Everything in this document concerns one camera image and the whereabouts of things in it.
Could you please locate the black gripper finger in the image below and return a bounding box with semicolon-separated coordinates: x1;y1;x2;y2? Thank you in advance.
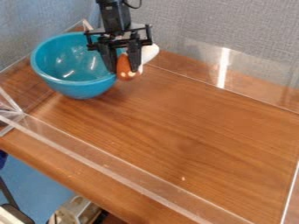
97;43;117;73
127;39;141;72

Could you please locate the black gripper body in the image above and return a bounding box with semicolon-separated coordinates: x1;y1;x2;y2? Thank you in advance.
84;1;153;51

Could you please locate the brown and white toy mushroom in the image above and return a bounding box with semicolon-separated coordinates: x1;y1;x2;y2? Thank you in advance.
116;44;160;81

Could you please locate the blue plastic bowl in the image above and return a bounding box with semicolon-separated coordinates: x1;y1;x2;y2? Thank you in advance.
31;31;117;100

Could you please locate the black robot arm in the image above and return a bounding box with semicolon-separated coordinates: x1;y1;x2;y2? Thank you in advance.
84;0;153;73

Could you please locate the grey white box under table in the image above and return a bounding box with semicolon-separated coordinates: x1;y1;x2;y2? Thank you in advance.
47;195;101;224

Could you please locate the black white object bottom left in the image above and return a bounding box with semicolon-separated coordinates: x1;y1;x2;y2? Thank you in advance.
0;204;35;224

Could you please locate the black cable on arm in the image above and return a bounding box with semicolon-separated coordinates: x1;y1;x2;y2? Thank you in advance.
123;0;144;10

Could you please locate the clear acrylic barrier wall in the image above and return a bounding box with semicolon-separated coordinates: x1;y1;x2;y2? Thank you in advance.
0;17;299;224

